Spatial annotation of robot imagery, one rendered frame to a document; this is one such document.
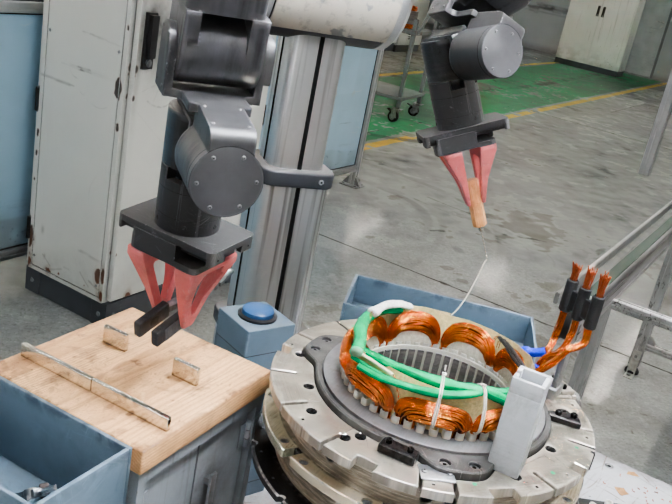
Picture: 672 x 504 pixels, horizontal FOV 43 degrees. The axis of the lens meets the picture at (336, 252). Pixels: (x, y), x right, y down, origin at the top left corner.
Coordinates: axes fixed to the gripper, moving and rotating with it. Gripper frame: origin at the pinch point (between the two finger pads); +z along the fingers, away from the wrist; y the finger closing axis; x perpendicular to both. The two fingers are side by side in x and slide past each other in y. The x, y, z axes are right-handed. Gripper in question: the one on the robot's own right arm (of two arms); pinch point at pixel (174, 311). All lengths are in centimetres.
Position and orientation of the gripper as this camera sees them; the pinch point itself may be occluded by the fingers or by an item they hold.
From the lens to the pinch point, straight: 79.8
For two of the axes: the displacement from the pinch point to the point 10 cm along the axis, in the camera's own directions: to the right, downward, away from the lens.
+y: 8.6, 3.7, -3.6
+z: -2.0, 8.8, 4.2
